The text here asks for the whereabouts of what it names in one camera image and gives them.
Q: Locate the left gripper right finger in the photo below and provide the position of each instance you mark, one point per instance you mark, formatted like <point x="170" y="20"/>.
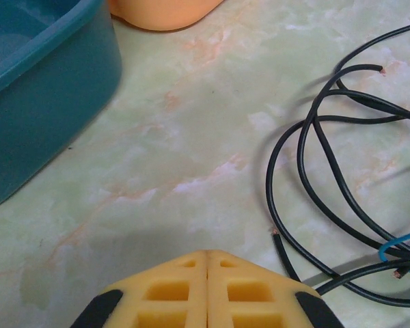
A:
<point x="253" y="300"/>

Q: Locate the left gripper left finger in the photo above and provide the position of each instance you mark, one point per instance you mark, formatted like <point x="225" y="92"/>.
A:
<point x="164" y="300"/>

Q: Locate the teal plastic bin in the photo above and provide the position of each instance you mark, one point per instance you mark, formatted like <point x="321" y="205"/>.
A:
<point x="37" y="119"/>

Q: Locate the orange plastic bin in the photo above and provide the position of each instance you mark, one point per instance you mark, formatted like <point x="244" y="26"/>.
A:
<point x="164" y="13"/>

